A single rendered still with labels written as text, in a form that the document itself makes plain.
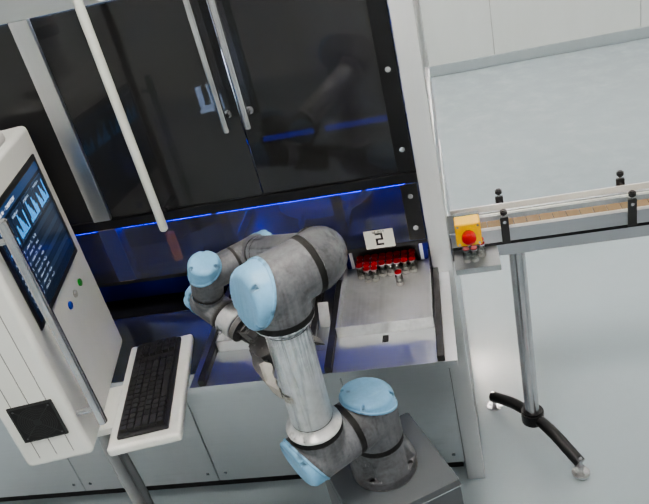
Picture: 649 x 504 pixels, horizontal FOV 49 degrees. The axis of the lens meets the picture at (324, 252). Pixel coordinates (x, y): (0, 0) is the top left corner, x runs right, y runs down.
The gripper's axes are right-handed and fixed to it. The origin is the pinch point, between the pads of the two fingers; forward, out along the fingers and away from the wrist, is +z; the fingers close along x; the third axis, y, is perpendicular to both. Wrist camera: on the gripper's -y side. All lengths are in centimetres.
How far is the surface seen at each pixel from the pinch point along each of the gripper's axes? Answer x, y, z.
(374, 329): -23.5, 30.6, -2.4
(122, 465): 50, 75, -57
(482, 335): -79, 161, -1
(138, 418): 32, 31, -40
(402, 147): -65, 11, -20
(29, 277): 21, -16, -60
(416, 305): -37, 37, 1
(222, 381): 11.2, 27.6, -26.3
